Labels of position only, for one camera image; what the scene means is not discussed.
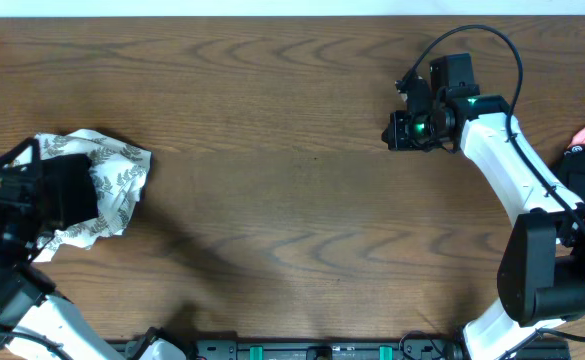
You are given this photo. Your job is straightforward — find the white fern print cloth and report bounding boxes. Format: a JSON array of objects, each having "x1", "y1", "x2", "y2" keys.
[{"x1": 9, "y1": 128, "x2": 153, "y2": 263}]

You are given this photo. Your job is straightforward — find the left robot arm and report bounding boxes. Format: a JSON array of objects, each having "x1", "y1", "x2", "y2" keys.
[{"x1": 0, "y1": 138, "x2": 195, "y2": 359}]

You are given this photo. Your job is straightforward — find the black t-shirt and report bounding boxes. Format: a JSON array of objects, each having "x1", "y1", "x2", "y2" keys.
[{"x1": 40, "y1": 154, "x2": 98, "y2": 231}]

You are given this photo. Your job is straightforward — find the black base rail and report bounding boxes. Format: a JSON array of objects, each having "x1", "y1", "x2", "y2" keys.
[{"x1": 106, "y1": 327, "x2": 572, "y2": 360}]

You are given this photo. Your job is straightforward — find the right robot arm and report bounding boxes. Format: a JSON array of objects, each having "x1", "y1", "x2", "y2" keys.
[{"x1": 382, "y1": 54, "x2": 585, "y2": 359}]

